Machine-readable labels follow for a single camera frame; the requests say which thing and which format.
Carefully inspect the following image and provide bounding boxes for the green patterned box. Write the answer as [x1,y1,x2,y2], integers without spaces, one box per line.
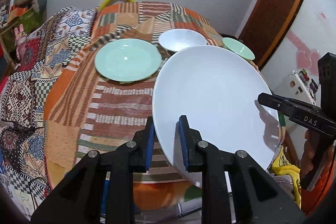
[0,7,40,51]

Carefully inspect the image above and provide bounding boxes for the orange green printed cloth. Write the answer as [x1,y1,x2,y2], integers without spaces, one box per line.
[133,181,204,210]

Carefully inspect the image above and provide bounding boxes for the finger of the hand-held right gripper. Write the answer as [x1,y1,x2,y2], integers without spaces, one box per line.
[257,92,319,119]

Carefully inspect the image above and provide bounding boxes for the person's right forearm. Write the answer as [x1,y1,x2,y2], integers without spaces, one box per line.
[302,158,336,214]

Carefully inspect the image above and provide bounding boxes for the yellow printed cloth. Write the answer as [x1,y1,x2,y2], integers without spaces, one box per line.
[270,147,302,207]

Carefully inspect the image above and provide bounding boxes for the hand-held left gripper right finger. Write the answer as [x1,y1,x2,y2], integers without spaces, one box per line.
[178,115,306,224]

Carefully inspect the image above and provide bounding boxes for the person's right hand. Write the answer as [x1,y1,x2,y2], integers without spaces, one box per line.
[300,130,313,175]

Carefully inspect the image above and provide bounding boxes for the patterned patchwork quilt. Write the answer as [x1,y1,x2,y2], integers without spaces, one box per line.
[0,7,97,214]

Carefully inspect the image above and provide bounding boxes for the brown wooden door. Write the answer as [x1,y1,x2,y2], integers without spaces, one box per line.
[238,0,313,69]

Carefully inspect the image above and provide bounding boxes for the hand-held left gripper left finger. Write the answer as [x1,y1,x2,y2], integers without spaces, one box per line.
[31,116,155,224]

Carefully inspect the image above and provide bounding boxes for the pink heart sticker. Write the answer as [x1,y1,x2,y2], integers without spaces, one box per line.
[296,49,321,70]

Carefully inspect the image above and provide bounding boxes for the orange striped patchwork tablecloth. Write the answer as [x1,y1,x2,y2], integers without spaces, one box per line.
[43,1,263,210]

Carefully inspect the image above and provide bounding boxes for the green bowl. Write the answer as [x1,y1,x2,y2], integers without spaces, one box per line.
[222,37,256,61]

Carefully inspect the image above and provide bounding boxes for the white refrigerator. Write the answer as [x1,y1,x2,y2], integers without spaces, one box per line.
[260,0,336,122]

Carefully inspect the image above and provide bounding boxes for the large white plate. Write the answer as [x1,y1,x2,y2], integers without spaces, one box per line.
[152,45,280,189]

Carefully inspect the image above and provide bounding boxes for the white bowl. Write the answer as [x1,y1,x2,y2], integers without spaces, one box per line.
[158,29,207,52]

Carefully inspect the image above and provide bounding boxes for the green plate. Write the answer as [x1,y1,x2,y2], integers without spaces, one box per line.
[94,38,163,82]

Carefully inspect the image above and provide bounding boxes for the pink rabbit toy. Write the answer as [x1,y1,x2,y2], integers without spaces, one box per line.
[14,25,29,56]

